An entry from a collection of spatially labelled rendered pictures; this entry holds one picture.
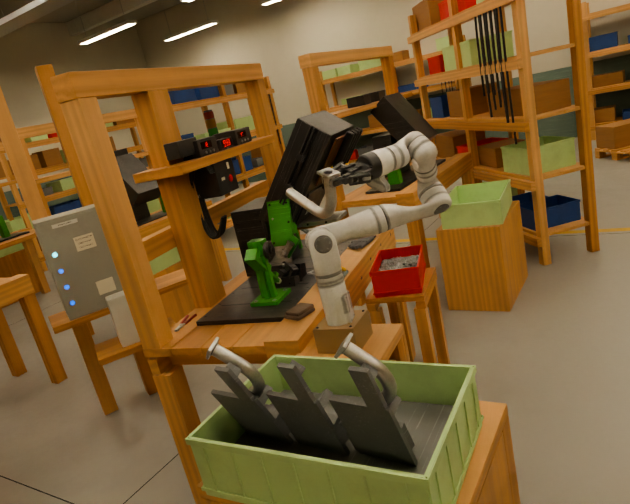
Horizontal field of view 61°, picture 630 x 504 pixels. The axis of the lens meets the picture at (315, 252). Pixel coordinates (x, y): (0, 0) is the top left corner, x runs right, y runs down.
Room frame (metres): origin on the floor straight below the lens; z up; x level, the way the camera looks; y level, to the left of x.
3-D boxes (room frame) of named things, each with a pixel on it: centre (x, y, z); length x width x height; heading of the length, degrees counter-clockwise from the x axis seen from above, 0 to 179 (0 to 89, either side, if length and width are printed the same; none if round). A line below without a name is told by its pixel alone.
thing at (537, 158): (5.18, -1.89, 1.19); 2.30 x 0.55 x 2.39; 6
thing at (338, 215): (2.56, 0.01, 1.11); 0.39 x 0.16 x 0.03; 66
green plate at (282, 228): (2.43, 0.11, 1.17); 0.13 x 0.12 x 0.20; 156
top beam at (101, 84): (2.65, 0.41, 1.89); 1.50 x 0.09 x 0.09; 156
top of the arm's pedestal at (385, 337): (1.69, -0.03, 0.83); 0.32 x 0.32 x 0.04; 62
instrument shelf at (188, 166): (2.63, 0.38, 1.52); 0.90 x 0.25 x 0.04; 156
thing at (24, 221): (9.74, 3.72, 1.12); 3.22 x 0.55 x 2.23; 145
